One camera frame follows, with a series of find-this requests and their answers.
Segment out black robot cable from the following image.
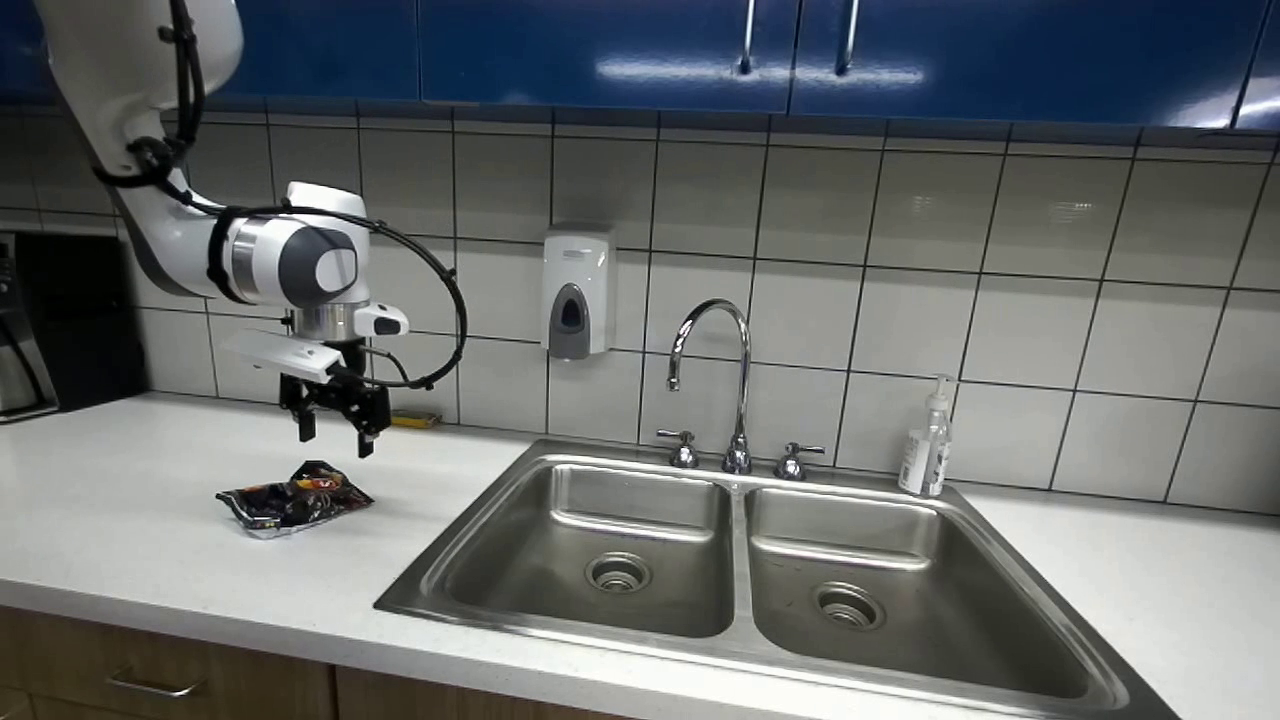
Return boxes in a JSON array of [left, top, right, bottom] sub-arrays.
[[93, 0, 471, 397]]

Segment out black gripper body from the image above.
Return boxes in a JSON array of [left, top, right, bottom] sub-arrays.
[[277, 340, 395, 432]]

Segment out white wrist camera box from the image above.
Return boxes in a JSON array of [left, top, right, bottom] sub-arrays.
[[251, 301, 411, 392]]

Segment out stainless steel double sink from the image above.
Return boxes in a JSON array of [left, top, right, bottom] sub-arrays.
[[373, 436, 1178, 720]]

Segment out chrome gooseneck faucet spout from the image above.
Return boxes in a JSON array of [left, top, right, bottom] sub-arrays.
[[664, 296, 759, 475]]

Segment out clear pump soap bottle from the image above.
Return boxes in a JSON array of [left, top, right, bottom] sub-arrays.
[[897, 370, 958, 499]]

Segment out wooden lower cabinet door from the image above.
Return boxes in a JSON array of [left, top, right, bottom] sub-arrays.
[[330, 665, 630, 720]]

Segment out silver cabinet door handle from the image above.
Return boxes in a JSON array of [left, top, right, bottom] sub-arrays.
[[737, 0, 759, 78], [832, 0, 862, 78]]

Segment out black snack packet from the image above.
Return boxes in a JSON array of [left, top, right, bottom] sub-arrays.
[[210, 457, 376, 538]]

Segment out metal drawer handle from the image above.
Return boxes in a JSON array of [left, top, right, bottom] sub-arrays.
[[99, 673, 207, 704]]

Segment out wooden drawer front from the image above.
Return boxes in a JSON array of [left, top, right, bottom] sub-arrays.
[[0, 605, 336, 720]]

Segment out chrome faucet handle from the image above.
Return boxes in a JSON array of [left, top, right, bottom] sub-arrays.
[[652, 422, 702, 473], [766, 438, 828, 484]]

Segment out black coffee machine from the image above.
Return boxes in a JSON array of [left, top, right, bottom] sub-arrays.
[[0, 226, 152, 428]]

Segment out white wall soap dispenser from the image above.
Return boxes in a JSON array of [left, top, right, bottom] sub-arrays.
[[541, 230, 616, 363]]

